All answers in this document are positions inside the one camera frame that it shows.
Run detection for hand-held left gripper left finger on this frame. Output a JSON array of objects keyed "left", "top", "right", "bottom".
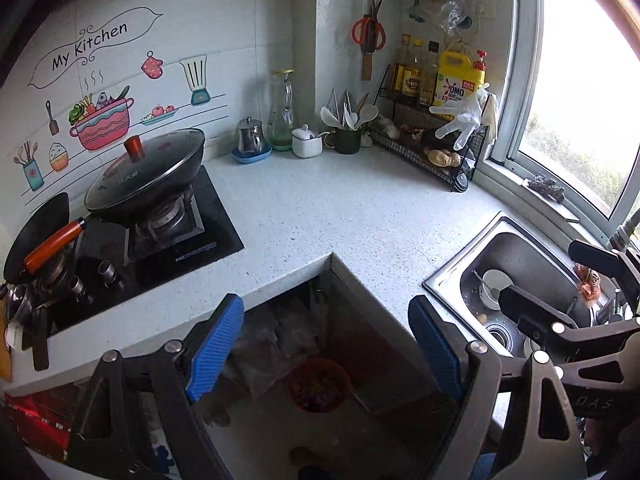
[{"left": 65, "top": 292, "right": 246, "bottom": 480}]

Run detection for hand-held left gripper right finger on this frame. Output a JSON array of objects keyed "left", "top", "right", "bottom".
[{"left": 407, "top": 295, "right": 588, "bottom": 480}]

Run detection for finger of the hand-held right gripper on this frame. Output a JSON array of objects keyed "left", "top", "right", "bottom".
[
  {"left": 499, "top": 285, "right": 578, "bottom": 346},
  {"left": 568, "top": 240, "right": 640, "bottom": 293}
]

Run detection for red trash bin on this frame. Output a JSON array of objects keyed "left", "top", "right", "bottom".
[{"left": 286, "top": 357, "right": 352, "bottom": 415}]

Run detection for orange brown scrubber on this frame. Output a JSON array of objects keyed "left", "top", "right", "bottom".
[{"left": 574, "top": 262, "right": 601, "bottom": 306}]

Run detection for steel faucet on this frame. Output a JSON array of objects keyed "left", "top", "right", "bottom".
[{"left": 607, "top": 207, "right": 640, "bottom": 251}]

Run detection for stainless steel sink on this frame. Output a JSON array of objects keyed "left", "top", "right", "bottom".
[{"left": 422, "top": 210, "right": 640, "bottom": 361}]

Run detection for dark scouring pad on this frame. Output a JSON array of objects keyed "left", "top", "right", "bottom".
[{"left": 527, "top": 172, "right": 566, "bottom": 204}]

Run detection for black gas stove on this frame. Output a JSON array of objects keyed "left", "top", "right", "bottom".
[{"left": 0, "top": 165, "right": 245, "bottom": 336}]

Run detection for cream rubber glove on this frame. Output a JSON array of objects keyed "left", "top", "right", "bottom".
[{"left": 482, "top": 92, "right": 498, "bottom": 143}]

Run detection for red printed bag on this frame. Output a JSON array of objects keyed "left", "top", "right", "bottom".
[{"left": 5, "top": 390, "right": 71, "bottom": 461}]

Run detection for blue saucer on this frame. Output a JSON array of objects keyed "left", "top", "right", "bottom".
[{"left": 231, "top": 142, "right": 273, "bottom": 164}]

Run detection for glass wok lid red knob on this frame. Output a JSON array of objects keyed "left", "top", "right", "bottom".
[{"left": 85, "top": 129, "right": 206, "bottom": 211}]

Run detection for translucent white disposable glove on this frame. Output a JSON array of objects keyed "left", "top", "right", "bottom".
[{"left": 429, "top": 82, "right": 491, "bottom": 151}]

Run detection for round steel pot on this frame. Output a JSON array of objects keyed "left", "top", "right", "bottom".
[{"left": 0, "top": 282, "right": 51, "bottom": 372}]

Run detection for small steel teapot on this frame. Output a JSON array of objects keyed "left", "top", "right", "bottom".
[{"left": 237, "top": 117, "right": 265, "bottom": 155}]

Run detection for black frying pan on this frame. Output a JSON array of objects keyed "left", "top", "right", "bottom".
[{"left": 4, "top": 192, "right": 71, "bottom": 283}]

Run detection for white ceramic sugar bowl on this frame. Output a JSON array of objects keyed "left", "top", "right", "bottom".
[{"left": 291, "top": 124, "right": 331, "bottom": 158}]

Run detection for dark green mug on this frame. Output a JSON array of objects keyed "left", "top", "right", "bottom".
[{"left": 324, "top": 127, "right": 362, "bottom": 155}]

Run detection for yellow OMO detergent box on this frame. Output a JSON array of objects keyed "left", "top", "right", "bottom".
[{"left": 432, "top": 50, "right": 488, "bottom": 111}]

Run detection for tall clear glass bottle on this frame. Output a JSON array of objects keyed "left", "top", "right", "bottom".
[{"left": 266, "top": 69, "right": 296, "bottom": 152}]

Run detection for dark brown sauce bottle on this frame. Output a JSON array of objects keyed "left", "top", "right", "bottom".
[{"left": 419, "top": 41, "right": 441, "bottom": 107}]

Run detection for yellow label sauce bottle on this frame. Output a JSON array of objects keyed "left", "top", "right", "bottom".
[{"left": 401, "top": 39, "right": 423, "bottom": 100}]

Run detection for bundle of metal chopsticks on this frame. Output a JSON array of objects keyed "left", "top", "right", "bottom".
[{"left": 330, "top": 89, "right": 353, "bottom": 126}]

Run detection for amber oil bottle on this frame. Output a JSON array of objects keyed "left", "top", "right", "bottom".
[{"left": 390, "top": 34, "right": 412, "bottom": 96}]

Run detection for hanging clear plastic bag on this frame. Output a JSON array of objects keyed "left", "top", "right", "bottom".
[{"left": 440, "top": 0, "right": 473, "bottom": 36}]

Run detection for black wire rack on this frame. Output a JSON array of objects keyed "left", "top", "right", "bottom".
[{"left": 372, "top": 63, "right": 491, "bottom": 193}]

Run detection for black wok orange handle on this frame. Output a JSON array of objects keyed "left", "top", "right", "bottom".
[{"left": 24, "top": 128, "right": 207, "bottom": 273}]

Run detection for window frame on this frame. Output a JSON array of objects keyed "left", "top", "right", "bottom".
[{"left": 487, "top": 0, "right": 640, "bottom": 226}]

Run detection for cartoon kitchen wall sticker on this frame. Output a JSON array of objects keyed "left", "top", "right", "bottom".
[{"left": 12, "top": 7, "right": 228, "bottom": 206}]

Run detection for hanging knife wooden handle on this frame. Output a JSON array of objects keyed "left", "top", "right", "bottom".
[{"left": 361, "top": 5, "right": 376, "bottom": 81}]

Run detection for orange handled scissors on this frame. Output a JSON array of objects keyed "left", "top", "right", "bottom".
[{"left": 351, "top": 0, "right": 387, "bottom": 53}]

